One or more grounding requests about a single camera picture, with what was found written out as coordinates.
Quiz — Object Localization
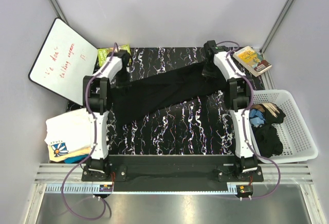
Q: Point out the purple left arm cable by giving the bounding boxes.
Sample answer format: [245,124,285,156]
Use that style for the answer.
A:
[60,42,111,221]

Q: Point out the white plastic laundry basket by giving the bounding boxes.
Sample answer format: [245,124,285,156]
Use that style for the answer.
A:
[253,89,319,164]

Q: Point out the white whiteboard red writing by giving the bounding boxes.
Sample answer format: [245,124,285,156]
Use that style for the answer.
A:
[28,18,98,105]

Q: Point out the blue garment in basket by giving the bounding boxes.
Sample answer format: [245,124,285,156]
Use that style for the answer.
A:
[249,108,265,127]

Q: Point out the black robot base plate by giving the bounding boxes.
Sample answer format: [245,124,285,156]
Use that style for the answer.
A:
[82,155,264,194]

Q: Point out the tan striped garment in basket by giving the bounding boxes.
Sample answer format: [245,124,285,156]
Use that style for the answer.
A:
[251,102,280,118]

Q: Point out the black garment in basket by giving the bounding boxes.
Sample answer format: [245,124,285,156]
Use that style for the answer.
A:
[251,109,286,158]

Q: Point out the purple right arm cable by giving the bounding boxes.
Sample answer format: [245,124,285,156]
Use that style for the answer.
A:
[213,40,281,201]

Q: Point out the cream folded garment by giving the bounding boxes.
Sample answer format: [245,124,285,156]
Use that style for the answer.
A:
[48,146,91,162]

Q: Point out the yellow paperback book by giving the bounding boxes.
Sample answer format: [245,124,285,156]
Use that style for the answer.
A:
[233,46,272,77]

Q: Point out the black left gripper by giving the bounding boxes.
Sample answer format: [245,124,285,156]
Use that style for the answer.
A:
[116,68,132,96]

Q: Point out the green paperback book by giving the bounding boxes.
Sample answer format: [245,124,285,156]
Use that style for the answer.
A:
[98,44,131,67]

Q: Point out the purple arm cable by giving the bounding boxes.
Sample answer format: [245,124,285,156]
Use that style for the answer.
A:
[60,42,111,221]
[213,40,281,201]

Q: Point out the white t-shirt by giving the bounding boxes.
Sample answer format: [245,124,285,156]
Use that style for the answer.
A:
[43,108,109,158]

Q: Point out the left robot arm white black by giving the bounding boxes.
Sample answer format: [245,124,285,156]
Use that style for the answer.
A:
[83,49,132,181]

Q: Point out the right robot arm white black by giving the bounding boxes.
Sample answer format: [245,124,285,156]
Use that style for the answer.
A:
[202,40,258,181]

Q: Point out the black t-shirt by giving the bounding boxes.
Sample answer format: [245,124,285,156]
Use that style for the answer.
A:
[111,62,226,126]

